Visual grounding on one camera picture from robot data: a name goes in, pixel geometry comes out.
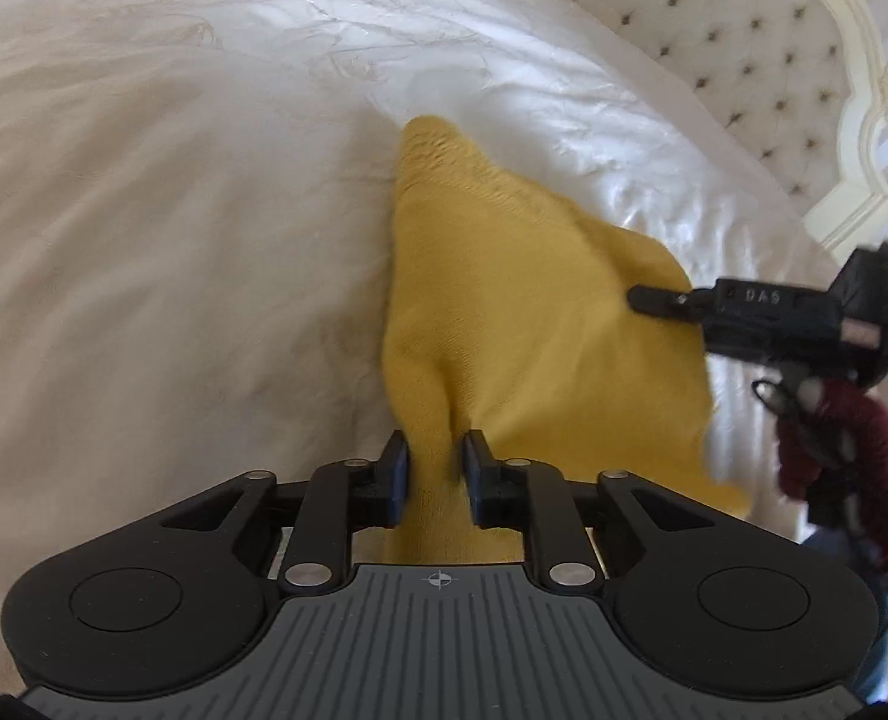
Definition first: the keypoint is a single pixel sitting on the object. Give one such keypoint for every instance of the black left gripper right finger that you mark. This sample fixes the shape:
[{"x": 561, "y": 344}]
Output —
[{"x": 576, "y": 534}]

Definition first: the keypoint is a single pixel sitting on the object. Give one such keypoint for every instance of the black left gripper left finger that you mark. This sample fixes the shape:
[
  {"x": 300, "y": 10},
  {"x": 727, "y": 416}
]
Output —
[{"x": 300, "y": 534}]

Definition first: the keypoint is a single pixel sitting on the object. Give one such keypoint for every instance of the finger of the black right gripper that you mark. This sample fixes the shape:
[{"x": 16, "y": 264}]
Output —
[{"x": 668, "y": 304}]

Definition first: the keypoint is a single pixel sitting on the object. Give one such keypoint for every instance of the mustard yellow knit garment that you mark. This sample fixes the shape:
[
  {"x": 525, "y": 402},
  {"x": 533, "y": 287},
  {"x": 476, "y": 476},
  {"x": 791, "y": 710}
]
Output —
[{"x": 508, "y": 315}]

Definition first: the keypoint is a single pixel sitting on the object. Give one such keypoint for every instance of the cream tufted headboard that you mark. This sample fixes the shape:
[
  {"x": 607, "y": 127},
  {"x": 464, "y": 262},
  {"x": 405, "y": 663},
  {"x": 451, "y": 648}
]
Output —
[{"x": 802, "y": 85}]

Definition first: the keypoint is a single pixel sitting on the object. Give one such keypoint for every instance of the white floral bedspread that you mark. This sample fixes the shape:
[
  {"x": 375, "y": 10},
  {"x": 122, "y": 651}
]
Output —
[{"x": 195, "y": 222}]

